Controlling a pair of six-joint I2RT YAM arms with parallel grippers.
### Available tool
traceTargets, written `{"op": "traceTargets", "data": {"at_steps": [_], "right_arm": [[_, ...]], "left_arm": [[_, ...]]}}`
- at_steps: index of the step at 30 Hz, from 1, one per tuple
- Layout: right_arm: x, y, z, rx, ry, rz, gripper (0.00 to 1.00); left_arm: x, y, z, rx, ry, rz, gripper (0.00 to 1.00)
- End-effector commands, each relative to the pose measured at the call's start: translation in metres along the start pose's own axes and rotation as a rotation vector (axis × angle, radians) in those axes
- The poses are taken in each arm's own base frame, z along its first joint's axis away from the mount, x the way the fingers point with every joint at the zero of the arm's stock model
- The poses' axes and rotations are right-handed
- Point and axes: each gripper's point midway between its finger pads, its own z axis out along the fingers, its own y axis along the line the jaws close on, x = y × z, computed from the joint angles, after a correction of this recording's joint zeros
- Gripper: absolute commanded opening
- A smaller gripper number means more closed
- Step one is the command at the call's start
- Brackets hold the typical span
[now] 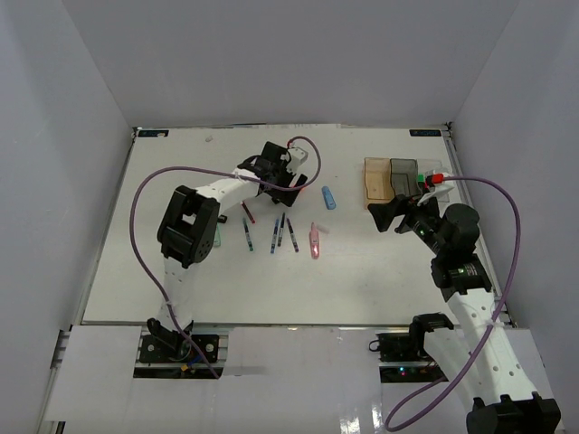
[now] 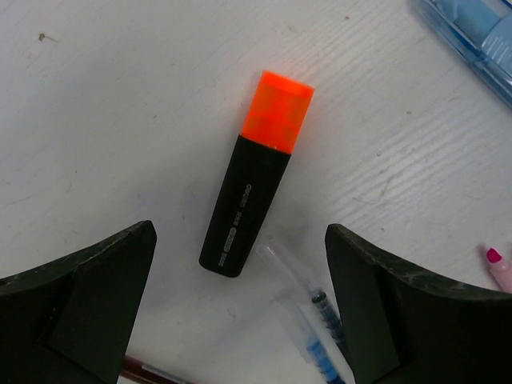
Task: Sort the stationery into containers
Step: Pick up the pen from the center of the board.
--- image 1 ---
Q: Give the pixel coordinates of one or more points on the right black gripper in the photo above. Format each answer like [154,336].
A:
[384,212]

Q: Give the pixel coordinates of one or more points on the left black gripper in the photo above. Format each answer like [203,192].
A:
[286,197]

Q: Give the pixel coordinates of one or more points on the blue translucent correction tape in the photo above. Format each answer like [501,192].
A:
[328,198]

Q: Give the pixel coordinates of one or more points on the green translucent correction tape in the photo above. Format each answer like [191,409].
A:
[217,238]

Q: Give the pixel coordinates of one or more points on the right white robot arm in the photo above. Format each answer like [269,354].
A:
[472,350]

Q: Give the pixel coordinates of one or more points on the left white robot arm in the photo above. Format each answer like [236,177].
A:
[187,230]

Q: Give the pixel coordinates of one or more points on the black gel pen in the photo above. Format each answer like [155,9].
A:
[281,229]

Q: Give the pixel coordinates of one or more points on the blue gel pen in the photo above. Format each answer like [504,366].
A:
[275,235]

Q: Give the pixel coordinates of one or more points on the brown translucent container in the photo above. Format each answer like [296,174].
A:
[377,181]

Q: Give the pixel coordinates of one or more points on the purple gel pen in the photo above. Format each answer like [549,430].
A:
[292,235]

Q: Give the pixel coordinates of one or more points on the grey translucent container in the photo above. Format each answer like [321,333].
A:
[404,177]

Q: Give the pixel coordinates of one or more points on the red gel pen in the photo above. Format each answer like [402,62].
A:
[248,213]

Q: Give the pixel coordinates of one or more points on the pink translucent correction tape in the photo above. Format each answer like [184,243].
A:
[314,238]

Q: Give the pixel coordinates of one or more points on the green gel pen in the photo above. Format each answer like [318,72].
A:
[247,234]

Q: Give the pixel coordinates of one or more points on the clear translucent container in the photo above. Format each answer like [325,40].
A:
[427,167]

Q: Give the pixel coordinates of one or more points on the right blue table label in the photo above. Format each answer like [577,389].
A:
[423,132]

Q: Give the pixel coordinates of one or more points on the blue table label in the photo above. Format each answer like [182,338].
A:
[423,132]
[153,133]

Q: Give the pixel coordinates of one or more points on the left blue table label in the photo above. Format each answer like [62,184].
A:
[153,133]

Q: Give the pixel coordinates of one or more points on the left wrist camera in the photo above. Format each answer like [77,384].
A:
[297,156]

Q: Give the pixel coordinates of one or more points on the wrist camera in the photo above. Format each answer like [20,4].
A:
[297,156]
[438,186]

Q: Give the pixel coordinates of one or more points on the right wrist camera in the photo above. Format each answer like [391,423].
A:
[438,186]

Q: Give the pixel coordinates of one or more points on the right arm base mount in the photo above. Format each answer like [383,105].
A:
[402,356]

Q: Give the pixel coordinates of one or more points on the aluminium table frame rail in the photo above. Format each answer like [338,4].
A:
[462,180]

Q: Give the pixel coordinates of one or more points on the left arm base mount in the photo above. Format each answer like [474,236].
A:
[164,354]

